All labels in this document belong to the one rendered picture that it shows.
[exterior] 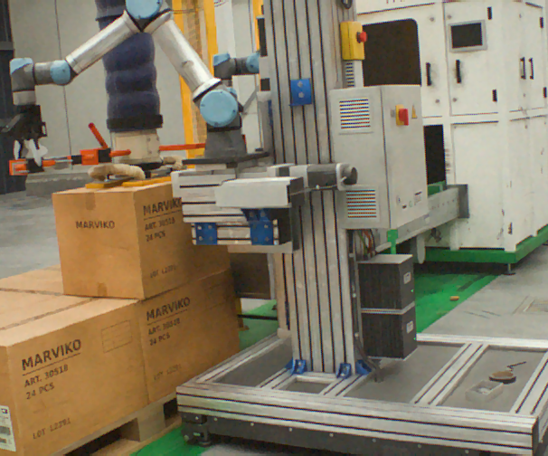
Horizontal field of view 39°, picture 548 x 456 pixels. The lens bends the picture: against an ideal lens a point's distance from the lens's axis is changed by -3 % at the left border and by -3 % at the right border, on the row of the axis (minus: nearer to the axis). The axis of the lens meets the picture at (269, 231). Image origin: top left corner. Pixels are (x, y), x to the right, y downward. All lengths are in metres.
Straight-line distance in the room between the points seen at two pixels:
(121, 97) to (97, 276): 0.69
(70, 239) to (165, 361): 0.59
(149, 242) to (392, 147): 0.95
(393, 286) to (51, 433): 1.25
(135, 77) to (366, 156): 0.99
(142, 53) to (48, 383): 1.29
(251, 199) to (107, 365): 0.79
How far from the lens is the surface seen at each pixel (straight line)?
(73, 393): 2.73
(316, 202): 2.77
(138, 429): 3.00
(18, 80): 2.74
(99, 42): 2.81
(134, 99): 3.10
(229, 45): 6.83
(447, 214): 5.18
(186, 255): 3.11
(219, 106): 2.58
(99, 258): 3.00
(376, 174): 2.62
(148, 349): 2.98
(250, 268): 3.36
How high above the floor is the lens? 1.16
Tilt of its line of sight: 8 degrees down
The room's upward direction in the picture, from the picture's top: 5 degrees counter-clockwise
